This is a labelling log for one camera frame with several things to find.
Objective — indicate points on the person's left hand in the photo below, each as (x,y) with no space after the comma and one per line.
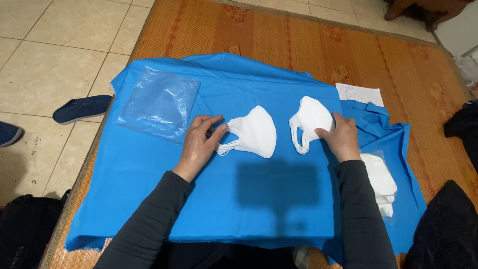
(196,144)

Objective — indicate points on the person's right hand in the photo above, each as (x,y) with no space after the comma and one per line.
(341,140)

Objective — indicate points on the small stack of white masks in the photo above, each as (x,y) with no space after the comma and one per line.
(310,119)

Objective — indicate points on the stack of white face masks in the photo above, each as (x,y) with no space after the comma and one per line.
(252,132)

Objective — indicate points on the white paper sheet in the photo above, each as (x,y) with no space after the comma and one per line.
(358,94)

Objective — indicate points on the stack of clear plastic bags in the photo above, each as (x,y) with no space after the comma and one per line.
(158,102)

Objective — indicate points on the bagged white face masks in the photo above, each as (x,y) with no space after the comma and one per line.
(381,183)

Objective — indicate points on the blue cloth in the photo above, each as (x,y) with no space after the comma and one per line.
(239,186)

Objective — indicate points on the orange woven floor mat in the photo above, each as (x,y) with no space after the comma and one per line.
(336,48)

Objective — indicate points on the dark blue perforated shoe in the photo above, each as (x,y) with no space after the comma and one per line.
(8,133)
(82,108)

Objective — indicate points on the black fuzzy garment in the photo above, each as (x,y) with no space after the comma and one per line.
(444,231)

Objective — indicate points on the clear plastic bag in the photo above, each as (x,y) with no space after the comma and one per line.
(468,65)

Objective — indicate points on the brown wooden furniture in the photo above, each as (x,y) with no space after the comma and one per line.
(425,11)

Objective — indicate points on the black bag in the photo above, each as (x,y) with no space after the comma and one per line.
(26,231)

